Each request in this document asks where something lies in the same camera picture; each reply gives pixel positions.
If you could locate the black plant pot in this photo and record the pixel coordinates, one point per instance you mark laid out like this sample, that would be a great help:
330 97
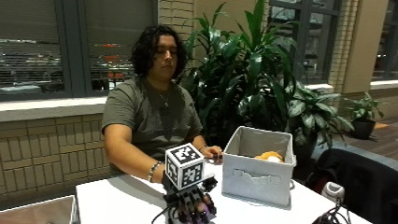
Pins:
363 129

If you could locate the white cube with black markers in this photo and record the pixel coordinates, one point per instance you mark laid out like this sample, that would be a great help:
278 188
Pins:
183 166

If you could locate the person in grey t-shirt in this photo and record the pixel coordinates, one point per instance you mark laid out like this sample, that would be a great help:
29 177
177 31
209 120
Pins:
145 121

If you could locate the orange and white soft toy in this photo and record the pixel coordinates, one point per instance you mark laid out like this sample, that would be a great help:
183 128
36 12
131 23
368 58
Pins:
270 156

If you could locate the grey fabric storage box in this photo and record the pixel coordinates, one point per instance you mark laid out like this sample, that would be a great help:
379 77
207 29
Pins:
256 180

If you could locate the narrow dark framed window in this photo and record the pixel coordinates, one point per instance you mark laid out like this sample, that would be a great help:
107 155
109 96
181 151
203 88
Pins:
306 40

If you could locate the small green plant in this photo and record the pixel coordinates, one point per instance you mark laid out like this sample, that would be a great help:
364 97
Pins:
362 107

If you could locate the white open box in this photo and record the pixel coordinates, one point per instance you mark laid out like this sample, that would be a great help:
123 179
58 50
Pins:
38 213

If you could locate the black chair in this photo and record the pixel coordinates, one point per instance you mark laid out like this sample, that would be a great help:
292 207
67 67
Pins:
364 186

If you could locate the white and grey device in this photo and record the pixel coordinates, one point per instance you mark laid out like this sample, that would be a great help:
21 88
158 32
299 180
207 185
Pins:
332 191

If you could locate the variegated leafy plant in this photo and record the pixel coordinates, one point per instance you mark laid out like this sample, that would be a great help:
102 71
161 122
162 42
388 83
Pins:
314 112

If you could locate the large dark framed window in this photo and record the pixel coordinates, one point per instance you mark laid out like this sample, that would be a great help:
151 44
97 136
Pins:
74 46

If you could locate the tall green leafy plant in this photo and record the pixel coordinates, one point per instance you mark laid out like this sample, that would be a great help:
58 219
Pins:
243 81

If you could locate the purple object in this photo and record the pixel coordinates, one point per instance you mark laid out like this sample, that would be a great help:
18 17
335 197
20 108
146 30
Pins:
202 209

